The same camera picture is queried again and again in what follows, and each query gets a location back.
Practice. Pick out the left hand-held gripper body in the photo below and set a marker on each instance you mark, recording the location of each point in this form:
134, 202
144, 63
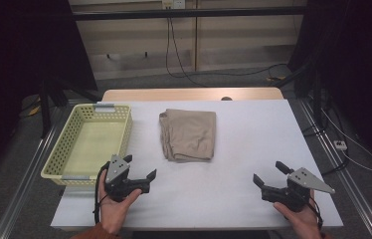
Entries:
117, 172

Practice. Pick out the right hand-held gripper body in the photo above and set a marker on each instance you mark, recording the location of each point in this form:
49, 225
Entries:
298, 186

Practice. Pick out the pale yellow plastic basket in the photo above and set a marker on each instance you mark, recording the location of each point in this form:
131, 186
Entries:
91, 142

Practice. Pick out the beige cloth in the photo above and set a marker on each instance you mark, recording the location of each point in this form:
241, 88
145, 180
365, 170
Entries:
189, 134

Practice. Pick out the person's right hand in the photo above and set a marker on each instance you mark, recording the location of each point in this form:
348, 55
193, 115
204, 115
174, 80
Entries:
303, 222

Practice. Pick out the person's left hand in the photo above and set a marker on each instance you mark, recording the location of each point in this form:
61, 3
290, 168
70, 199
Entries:
114, 214

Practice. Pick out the white table mat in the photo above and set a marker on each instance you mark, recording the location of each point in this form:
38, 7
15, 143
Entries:
223, 166

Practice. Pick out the white power strip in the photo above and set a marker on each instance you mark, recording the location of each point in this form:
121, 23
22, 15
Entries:
340, 145

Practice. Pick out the black metal stand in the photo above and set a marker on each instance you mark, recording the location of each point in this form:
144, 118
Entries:
316, 96

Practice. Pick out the wooden table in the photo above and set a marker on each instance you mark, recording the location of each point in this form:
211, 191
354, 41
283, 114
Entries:
174, 94

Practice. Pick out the black tripod stand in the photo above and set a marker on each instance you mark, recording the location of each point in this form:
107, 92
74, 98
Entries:
45, 106

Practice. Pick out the black curtain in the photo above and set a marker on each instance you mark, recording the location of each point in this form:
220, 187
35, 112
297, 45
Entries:
18, 49
359, 49

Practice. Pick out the black horizontal bar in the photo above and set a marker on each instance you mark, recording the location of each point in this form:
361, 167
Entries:
190, 13

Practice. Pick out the aluminium floor rail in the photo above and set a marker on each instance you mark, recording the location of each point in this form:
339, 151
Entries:
346, 179
28, 172

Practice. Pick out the white wall outlet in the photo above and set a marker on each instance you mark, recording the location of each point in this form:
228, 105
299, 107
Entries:
174, 4

